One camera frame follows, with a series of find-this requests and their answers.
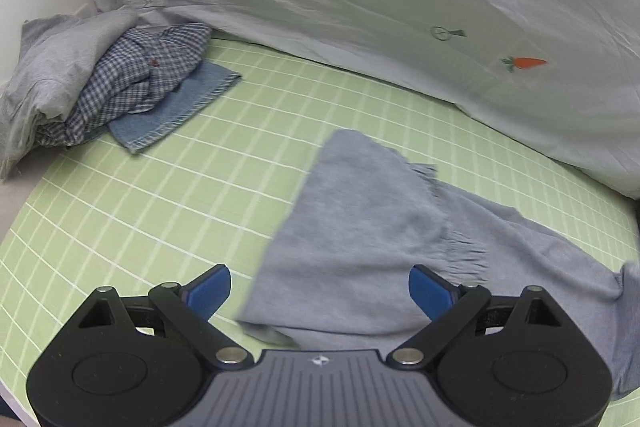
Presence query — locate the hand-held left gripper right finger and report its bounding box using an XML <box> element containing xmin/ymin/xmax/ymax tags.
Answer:
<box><xmin>389</xmin><ymin>265</ymin><xmax>563</xmax><ymax>365</ymax></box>

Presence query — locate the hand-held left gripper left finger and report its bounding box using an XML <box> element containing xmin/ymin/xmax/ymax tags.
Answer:
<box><xmin>77</xmin><ymin>264</ymin><xmax>251</xmax><ymax>365</ymax></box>

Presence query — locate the grey garment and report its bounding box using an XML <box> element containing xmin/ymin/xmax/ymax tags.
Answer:
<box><xmin>0</xmin><ymin>9</ymin><xmax>140</xmax><ymax>180</ymax></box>
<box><xmin>235</xmin><ymin>129</ymin><xmax>640</xmax><ymax>400</ymax></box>

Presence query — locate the green grid bed sheet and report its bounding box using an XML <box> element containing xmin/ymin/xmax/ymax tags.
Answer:
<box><xmin>0</xmin><ymin>34</ymin><xmax>640</xmax><ymax>414</ymax></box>

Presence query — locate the blue denim cloth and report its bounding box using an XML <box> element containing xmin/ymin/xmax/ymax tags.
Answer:
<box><xmin>108</xmin><ymin>61</ymin><xmax>244</xmax><ymax>156</ymax></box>

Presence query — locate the blue checkered shirt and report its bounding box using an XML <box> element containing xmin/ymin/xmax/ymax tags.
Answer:
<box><xmin>37</xmin><ymin>23</ymin><xmax>213</xmax><ymax>148</ymax></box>

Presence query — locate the carrot print grey quilt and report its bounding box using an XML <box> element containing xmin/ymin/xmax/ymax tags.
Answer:
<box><xmin>70</xmin><ymin>0</ymin><xmax>640</xmax><ymax>200</ymax></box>

